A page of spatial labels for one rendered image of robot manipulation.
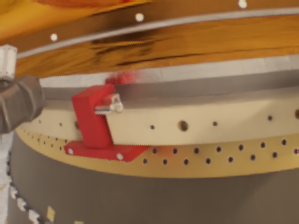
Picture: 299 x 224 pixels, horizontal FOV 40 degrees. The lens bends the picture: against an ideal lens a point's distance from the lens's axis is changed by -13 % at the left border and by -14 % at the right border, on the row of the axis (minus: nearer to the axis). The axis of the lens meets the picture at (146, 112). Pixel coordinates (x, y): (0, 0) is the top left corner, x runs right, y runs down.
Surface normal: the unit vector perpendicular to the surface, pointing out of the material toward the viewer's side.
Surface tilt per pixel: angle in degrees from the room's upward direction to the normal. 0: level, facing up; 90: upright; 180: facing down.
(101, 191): 62
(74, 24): 91
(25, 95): 90
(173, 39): 90
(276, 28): 90
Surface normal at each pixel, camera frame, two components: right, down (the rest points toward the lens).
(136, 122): -0.51, 0.38
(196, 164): -0.50, -0.11
